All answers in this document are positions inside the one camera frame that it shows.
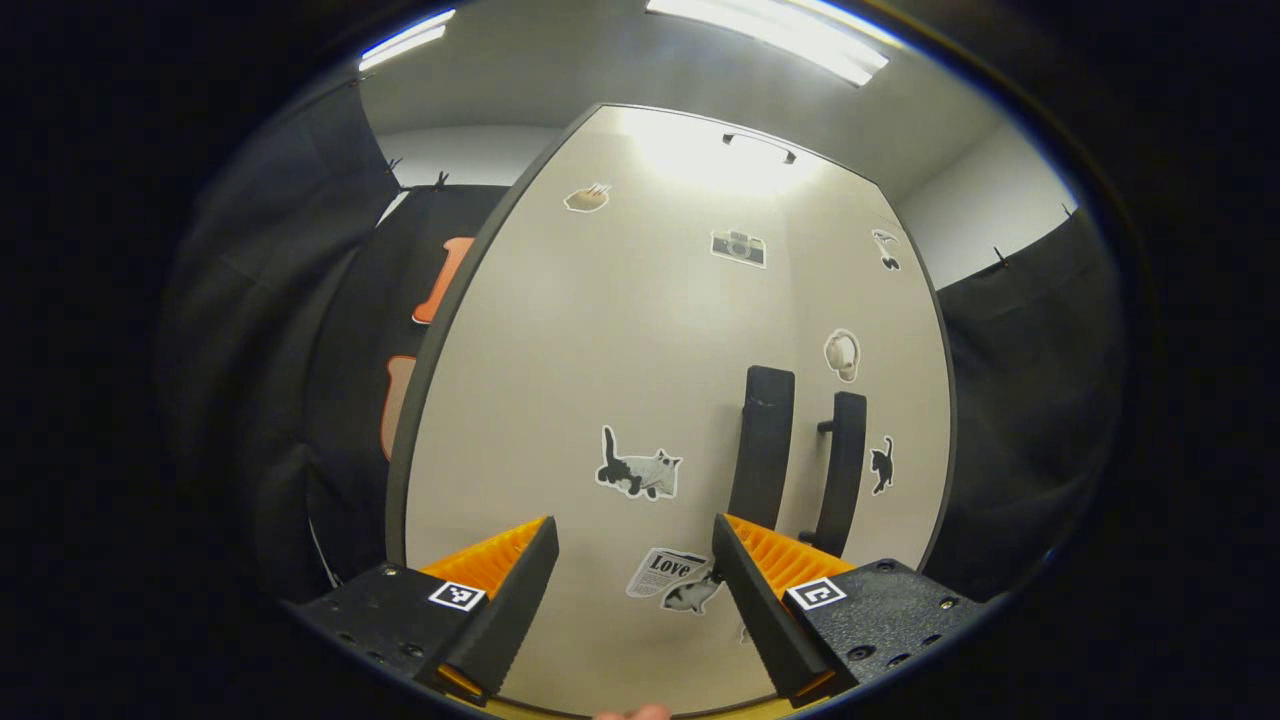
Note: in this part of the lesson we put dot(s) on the long ceiling light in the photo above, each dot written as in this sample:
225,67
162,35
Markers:
770,35

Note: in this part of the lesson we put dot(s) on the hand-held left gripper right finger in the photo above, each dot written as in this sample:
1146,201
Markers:
760,610

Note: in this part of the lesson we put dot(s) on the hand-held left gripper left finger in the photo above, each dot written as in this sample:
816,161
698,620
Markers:
500,610

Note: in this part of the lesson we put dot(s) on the short ceiling light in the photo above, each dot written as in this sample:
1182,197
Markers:
405,40

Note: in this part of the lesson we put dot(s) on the white cabinet door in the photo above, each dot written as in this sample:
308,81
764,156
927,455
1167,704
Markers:
900,400
580,360

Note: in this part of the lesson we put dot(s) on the white and grey cabinet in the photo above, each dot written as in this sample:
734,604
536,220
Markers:
397,480

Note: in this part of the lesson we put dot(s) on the white cabinet drawer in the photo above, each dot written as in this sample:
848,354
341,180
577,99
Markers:
680,140

